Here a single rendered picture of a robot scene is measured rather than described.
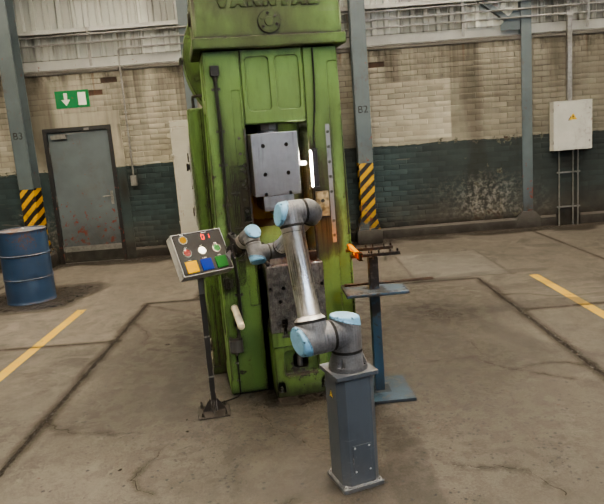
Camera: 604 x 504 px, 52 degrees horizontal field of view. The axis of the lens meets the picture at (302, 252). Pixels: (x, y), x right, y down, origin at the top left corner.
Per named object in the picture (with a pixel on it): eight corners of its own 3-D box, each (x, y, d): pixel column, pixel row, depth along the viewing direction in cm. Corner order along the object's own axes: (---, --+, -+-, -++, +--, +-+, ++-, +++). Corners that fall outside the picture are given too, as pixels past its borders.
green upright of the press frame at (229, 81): (269, 390, 437) (238, 49, 395) (232, 395, 432) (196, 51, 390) (261, 368, 479) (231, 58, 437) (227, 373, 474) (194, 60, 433)
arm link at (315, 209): (326, 192, 303) (281, 242, 361) (303, 194, 297) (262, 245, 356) (333, 213, 300) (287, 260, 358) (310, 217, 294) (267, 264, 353)
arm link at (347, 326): (368, 348, 300) (366, 313, 297) (337, 356, 293) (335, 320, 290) (352, 340, 314) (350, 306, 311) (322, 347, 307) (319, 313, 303)
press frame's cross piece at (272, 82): (306, 120, 411) (301, 45, 402) (245, 125, 403) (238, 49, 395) (294, 123, 453) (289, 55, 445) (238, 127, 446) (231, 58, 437)
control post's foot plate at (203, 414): (232, 416, 400) (231, 402, 398) (197, 421, 396) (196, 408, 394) (229, 402, 421) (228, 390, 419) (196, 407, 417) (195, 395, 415)
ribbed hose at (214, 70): (246, 325, 421) (221, 64, 390) (235, 327, 420) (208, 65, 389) (246, 323, 425) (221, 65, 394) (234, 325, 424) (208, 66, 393)
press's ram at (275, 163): (314, 192, 405) (309, 129, 398) (255, 197, 398) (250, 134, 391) (301, 187, 446) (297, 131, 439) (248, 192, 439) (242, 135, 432)
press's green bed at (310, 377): (331, 392, 425) (327, 326, 416) (277, 400, 418) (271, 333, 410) (314, 364, 478) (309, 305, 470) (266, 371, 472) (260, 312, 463)
